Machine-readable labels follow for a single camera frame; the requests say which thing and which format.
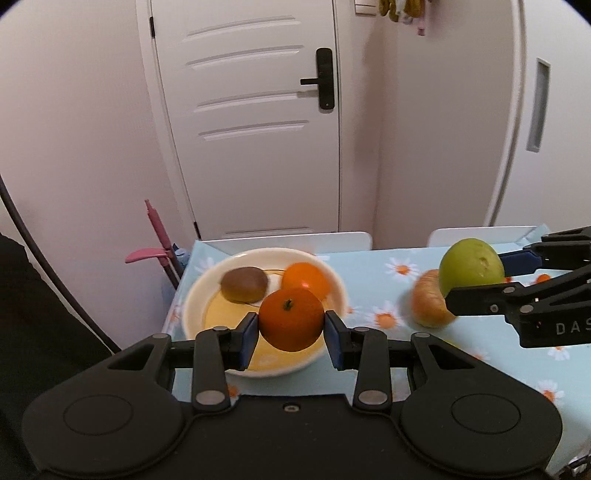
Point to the dark cloth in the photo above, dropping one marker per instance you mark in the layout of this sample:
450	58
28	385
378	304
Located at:
27	346

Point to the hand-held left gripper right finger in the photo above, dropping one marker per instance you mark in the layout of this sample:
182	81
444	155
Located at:
334	344

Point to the brown onion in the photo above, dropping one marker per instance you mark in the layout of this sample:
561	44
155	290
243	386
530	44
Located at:
429	304

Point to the white chair back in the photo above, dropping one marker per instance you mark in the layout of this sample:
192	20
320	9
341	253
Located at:
286	241
480	235

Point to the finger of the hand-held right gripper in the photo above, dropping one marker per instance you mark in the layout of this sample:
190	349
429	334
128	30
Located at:
554	251
475	302

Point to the white panelled door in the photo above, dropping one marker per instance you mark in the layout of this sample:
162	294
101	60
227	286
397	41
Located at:
249	175

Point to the brown kiwi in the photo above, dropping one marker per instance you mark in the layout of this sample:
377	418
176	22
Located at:
244	285

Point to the cream ceramic bowl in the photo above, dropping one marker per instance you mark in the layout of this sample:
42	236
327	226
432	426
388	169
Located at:
203	300

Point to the orange mandarin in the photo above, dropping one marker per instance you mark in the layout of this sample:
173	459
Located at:
291	321

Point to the pink plastic stand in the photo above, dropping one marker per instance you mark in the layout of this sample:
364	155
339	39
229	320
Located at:
159	235

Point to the daisy print blue tablecloth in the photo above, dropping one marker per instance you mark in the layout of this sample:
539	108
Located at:
378	286

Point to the hanging colourful toys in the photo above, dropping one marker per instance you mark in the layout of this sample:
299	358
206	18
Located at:
399	9

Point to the white wall switch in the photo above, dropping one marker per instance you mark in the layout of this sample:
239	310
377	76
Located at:
364	5

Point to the white sliding door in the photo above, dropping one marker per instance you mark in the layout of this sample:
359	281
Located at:
554	184

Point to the large orange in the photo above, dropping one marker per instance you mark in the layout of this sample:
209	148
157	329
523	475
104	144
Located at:
307	277

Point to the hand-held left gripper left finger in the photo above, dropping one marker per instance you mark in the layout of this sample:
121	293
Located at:
247	341

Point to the green apple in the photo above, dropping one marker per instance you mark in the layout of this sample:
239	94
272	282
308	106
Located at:
468	265

